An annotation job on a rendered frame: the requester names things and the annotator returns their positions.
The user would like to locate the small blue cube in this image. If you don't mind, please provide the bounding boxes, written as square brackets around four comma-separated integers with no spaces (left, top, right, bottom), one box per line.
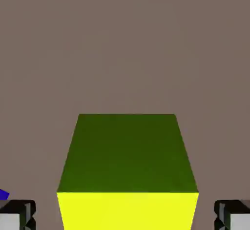
[0,188,10,201]

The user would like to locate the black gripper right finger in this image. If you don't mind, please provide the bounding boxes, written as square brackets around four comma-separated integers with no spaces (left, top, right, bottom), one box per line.
[213,199,250,230]

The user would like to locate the large yellow box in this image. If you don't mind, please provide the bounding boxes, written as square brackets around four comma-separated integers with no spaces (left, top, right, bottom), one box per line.
[56,113,200,230]

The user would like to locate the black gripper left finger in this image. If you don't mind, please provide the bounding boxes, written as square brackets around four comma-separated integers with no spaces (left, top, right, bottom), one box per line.
[0,199,37,230]

